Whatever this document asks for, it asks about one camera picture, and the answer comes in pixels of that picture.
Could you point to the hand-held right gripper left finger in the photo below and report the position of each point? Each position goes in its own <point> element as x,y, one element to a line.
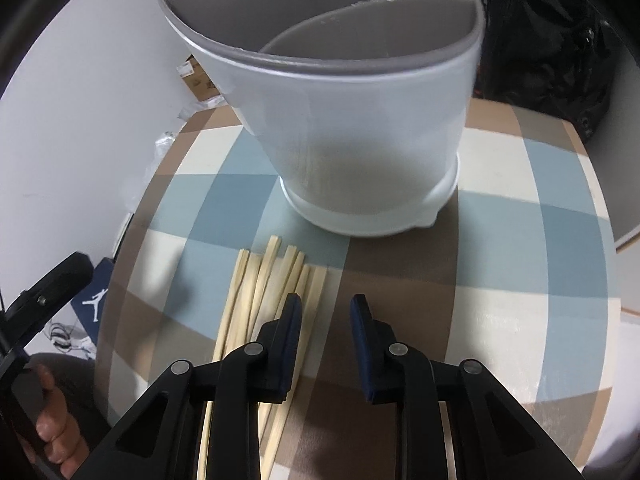
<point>289,340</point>

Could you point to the black backpack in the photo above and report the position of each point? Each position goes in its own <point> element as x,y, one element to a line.
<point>550,60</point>

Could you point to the translucent white utensil holder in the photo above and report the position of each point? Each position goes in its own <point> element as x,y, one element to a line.
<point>360,135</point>

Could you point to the person's left hand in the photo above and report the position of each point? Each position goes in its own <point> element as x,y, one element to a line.
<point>55,425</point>

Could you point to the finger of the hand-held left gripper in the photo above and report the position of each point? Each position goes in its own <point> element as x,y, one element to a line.
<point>52,282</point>

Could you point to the pile of wooden chopsticks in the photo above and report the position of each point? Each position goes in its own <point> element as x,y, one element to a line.
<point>260,290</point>

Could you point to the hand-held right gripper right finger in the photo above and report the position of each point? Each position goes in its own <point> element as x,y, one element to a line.
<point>361,345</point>

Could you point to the clear plastic wrap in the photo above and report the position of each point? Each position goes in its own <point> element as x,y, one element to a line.
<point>167,140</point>

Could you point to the white panel wooden edge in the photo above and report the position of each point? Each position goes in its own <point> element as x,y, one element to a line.
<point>629,241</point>

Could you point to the brown cardboard box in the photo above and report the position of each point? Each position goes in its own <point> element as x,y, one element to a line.
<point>200,82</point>

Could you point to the blue bag white figure print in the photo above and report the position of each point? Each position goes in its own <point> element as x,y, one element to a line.
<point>92,292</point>

